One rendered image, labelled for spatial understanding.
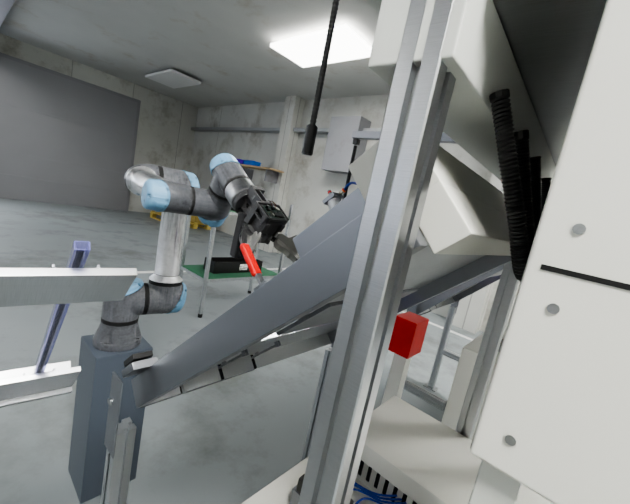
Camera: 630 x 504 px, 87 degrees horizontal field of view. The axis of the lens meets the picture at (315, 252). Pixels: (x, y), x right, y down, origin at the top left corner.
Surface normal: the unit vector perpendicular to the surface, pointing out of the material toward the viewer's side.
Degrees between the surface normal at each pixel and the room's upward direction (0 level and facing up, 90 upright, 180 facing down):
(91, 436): 90
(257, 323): 90
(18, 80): 90
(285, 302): 90
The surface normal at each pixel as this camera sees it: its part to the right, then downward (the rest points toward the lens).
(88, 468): 0.72, 0.25
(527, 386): -0.64, -0.01
